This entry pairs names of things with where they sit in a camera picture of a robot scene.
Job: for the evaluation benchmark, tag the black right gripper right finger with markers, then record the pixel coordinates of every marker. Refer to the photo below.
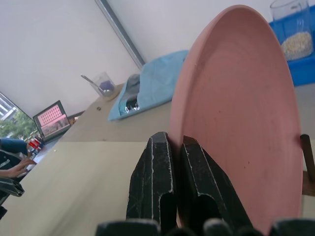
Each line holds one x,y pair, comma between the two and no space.
209,191

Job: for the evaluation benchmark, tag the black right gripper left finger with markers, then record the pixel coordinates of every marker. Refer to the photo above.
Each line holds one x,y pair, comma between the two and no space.
151,182

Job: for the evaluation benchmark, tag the pink plate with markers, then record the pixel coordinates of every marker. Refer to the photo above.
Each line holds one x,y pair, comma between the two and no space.
242,118

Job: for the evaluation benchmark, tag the round cork coaster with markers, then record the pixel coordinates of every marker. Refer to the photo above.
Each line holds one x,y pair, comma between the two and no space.
112,96

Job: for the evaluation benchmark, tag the light blue cloth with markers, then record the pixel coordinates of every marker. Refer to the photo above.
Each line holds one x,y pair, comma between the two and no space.
152,86

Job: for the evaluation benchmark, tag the clear glass with spoon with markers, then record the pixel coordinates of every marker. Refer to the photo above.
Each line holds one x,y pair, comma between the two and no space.
103,84

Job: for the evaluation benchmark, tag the open laptop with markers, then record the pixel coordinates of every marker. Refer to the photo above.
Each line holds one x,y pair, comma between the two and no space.
52,120

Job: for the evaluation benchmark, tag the red drink cans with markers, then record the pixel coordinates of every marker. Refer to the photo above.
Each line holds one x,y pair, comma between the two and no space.
34,145

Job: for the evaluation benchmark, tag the seated person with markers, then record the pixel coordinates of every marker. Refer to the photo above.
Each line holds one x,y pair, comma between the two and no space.
12,157

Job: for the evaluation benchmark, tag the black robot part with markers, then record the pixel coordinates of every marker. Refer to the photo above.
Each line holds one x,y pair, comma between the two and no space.
9,188

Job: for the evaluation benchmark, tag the blue plastic bin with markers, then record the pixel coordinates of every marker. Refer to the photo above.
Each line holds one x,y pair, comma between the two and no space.
301,64

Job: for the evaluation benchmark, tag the clear glass jar with grains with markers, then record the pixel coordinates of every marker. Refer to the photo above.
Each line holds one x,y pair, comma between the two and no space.
294,32

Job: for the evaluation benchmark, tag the grey metal wall strip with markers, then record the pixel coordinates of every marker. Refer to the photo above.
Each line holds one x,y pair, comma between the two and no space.
120,32

